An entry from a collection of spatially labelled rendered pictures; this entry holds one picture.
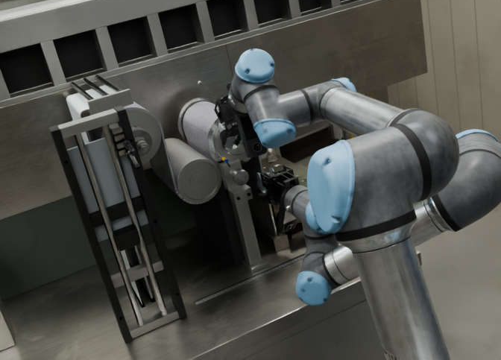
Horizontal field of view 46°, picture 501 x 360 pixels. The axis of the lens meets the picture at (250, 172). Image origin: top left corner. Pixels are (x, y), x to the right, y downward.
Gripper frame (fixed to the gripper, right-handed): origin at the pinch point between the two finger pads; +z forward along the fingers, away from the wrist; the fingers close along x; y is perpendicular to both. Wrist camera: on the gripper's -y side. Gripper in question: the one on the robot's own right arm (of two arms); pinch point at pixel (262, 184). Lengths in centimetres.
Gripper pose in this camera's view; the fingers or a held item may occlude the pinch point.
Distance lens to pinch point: 162.0
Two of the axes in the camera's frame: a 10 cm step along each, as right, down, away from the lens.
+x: -8.9, 3.3, -3.2
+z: -4.1, -2.6, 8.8
